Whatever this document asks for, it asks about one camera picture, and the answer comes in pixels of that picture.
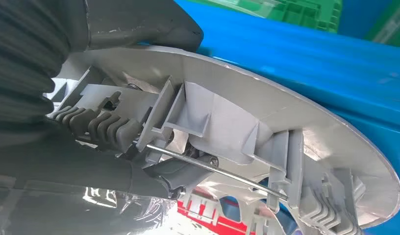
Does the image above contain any blue metal shelf rack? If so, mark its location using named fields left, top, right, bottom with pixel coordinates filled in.
left=174, top=0, right=400, bottom=235

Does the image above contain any green plastic crate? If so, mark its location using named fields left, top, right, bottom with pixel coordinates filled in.
left=187, top=0, right=344, bottom=34

